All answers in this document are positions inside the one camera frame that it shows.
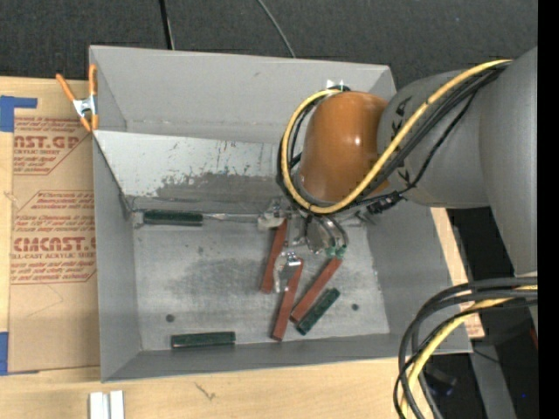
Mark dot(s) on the black cylinder on white bracket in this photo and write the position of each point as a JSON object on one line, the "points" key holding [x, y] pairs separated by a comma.
{"points": [[382, 203]]}

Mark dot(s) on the brown cardboard board red print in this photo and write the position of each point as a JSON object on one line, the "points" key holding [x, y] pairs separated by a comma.
{"points": [[48, 216]]}

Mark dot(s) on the dark green flat block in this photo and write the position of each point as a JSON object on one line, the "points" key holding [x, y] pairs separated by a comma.
{"points": [[318, 311], [203, 339], [173, 217]]}

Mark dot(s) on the red-brown flat block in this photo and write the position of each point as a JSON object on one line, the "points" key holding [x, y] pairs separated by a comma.
{"points": [[271, 260], [286, 310], [315, 290]]}

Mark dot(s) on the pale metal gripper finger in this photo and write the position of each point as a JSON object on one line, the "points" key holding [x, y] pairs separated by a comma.
{"points": [[273, 220], [288, 269]]}

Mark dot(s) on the grey metal bin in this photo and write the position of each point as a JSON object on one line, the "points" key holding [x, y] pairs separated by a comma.
{"points": [[209, 277]]}

